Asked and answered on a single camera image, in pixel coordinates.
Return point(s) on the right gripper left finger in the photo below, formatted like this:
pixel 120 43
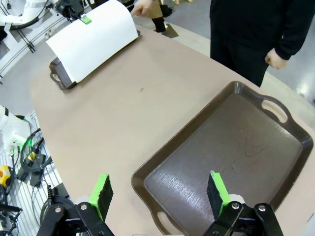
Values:
pixel 103 194

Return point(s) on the person's left hand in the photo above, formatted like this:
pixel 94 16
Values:
pixel 276 60

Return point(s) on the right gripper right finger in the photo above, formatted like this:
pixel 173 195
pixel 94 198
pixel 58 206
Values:
pixel 215 194

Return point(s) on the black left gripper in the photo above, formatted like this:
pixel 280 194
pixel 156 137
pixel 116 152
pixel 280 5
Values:
pixel 69 6

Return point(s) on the person's right hand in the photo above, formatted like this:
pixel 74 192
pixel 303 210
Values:
pixel 144 8

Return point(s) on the black pendant with yellow label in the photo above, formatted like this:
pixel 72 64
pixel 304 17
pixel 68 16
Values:
pixel 34 158

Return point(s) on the person's left forearm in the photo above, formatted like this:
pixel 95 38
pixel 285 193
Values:
pixel 295 32

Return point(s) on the white A4 paper sheet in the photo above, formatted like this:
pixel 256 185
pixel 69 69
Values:
pixel 93 44

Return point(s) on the person in black sweater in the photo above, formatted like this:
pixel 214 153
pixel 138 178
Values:
pixel 236 37

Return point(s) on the yellow emergency stop box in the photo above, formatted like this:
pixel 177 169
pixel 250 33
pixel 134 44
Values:
pixel 5 175

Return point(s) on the brown plastic serving tray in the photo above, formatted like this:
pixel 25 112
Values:
pixel 62 78
pixel 221 147

